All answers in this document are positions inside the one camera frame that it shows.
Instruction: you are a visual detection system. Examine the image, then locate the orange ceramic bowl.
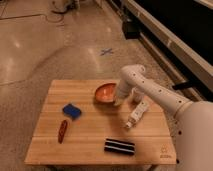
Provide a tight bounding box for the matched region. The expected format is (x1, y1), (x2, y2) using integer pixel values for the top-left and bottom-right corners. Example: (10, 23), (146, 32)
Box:
(95, 83), (116, 103)

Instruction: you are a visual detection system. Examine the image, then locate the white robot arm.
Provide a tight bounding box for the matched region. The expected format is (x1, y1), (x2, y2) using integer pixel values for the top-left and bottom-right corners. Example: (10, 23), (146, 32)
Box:
(115, 64), (213, 171)

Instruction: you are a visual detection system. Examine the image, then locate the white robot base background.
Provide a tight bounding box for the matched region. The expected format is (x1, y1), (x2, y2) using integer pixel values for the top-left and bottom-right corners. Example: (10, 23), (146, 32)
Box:
(50, 0), (80, 14)

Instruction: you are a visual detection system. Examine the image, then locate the blue tape cross mark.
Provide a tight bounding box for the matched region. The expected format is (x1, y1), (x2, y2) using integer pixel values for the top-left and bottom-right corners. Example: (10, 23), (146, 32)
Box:
(100, 48), (113, 56)

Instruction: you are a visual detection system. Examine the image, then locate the white bottle lying down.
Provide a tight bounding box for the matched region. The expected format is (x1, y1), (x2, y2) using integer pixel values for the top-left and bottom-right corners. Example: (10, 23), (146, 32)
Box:
(125, 101), (149, 129)

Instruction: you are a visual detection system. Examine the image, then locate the blue sponge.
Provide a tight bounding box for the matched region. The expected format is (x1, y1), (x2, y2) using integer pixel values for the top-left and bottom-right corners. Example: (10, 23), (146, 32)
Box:
(62, 104), (81, 119)

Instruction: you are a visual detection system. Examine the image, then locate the wooden table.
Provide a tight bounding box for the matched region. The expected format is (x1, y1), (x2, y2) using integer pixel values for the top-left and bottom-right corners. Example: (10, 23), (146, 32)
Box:
(25, 80), (176, 165)

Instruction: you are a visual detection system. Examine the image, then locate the black white striped cloth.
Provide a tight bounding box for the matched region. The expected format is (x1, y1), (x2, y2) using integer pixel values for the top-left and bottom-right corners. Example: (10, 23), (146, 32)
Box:
(104, 138), (135, 155)

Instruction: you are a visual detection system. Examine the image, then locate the black box on floor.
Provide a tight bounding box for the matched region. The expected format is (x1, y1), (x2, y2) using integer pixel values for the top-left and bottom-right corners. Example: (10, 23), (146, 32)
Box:
(122, 22), (140, 39)

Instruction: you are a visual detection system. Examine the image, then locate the red-brown elongated object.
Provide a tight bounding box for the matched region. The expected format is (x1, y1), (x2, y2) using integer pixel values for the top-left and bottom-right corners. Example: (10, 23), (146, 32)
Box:
(58, 120), (68, 144)

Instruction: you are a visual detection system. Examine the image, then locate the long metal rail bench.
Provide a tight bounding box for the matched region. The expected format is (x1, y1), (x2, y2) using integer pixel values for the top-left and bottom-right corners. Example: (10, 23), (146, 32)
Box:
(112, 0), (213, 101)

